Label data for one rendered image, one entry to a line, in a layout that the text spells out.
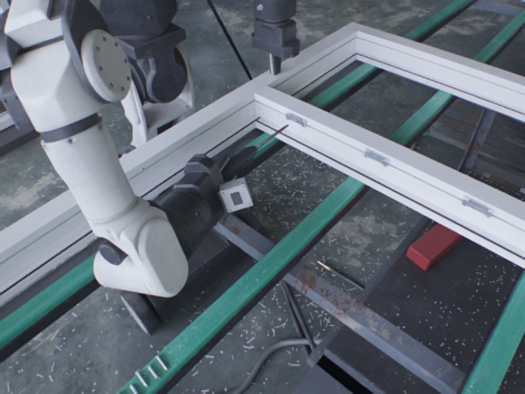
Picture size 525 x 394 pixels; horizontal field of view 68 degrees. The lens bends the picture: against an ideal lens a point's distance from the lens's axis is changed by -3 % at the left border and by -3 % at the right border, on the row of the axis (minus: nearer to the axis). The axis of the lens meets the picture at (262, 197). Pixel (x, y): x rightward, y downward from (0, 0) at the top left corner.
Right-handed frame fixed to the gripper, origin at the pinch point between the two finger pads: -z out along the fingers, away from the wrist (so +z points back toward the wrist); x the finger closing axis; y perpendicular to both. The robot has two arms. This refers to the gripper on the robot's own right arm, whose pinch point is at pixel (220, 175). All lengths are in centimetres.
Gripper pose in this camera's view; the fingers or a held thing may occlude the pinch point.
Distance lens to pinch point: 70.9
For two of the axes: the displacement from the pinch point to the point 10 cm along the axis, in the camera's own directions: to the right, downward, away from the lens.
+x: -2.8, -8.1, -5.1
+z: -3.9, 5.8, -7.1
